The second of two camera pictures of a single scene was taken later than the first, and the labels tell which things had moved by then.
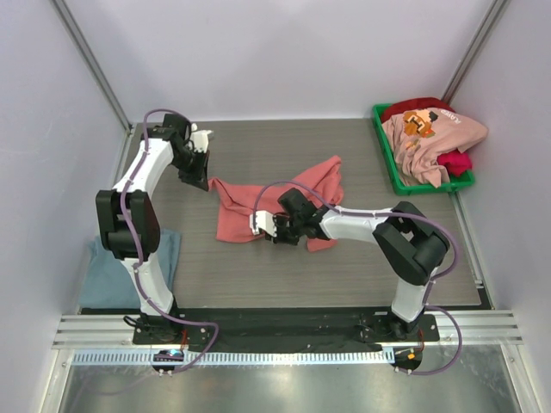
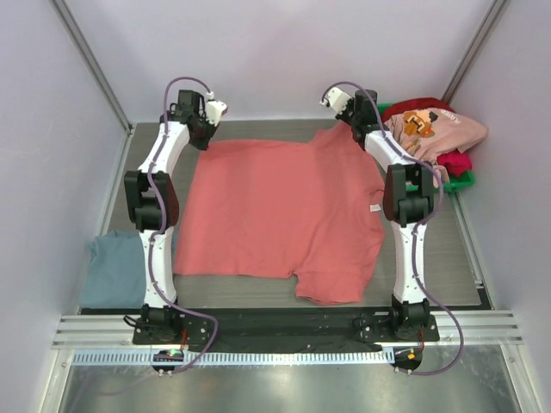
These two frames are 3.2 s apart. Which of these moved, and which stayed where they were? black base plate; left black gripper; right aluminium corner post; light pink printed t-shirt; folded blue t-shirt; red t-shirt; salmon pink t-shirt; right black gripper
Moved: right black gripper; left black gripper; salmon pink t-shirt
Stayed: black base plate; right aluminium corner post; red t-shirt; folded blue t-shirt; light pink printed t-shirt
